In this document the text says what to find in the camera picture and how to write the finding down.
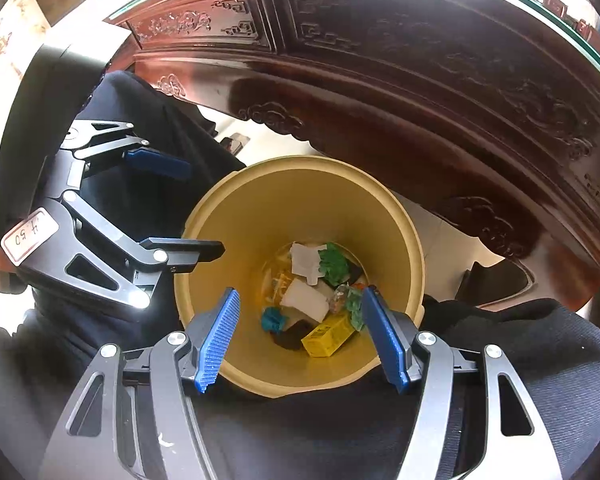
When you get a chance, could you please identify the clear plastic wrapper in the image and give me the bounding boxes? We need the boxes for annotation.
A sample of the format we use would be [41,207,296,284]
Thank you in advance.
[269,265,295,306]

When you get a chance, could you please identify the white tissue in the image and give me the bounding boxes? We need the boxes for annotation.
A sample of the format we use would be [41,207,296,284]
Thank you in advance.
[280,279,331,323]

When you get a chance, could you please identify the green snack packet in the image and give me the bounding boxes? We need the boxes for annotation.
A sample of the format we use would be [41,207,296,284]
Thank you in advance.
[319,242,353,283]

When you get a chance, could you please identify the black shoe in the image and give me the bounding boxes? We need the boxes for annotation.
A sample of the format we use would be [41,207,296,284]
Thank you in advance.
[455,257,532,307]

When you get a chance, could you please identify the colourful candy wrapper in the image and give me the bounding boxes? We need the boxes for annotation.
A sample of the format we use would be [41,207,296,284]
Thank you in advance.
[330,284,366,332]

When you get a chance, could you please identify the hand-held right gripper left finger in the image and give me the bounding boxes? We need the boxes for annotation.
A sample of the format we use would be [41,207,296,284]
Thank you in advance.
[37,287,242,480]

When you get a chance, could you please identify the dark slipper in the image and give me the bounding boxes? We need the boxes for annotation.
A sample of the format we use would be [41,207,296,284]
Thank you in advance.
[220,132,249,157]

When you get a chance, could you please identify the white paper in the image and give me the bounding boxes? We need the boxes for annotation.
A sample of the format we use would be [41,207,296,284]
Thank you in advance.
[290,242,328,279]

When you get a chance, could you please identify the teal snack packet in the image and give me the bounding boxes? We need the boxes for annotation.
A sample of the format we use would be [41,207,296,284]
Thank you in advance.
[261,307,291,333]

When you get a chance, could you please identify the carved wooden coffee table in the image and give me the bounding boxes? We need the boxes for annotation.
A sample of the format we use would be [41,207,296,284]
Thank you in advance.
[102,0,600,306]

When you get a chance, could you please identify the yellow plastic waste bin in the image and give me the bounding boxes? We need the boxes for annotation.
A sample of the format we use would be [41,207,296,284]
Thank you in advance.
[174,156,426,400]

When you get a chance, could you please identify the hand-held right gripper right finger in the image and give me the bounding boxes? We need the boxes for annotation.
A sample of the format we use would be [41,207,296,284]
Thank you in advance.
[361,285,563,480]

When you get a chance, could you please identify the yellow carton box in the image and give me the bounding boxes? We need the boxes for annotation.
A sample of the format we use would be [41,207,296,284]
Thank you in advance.
[301,314,358,358]

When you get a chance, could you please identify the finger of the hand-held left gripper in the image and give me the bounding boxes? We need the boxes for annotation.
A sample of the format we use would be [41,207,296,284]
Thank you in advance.
[62,119,193,181]
[17,189,226,311]

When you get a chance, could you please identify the beige red-print wall hanging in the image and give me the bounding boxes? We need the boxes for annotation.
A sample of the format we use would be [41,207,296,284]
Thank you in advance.
[0,0,51,91]

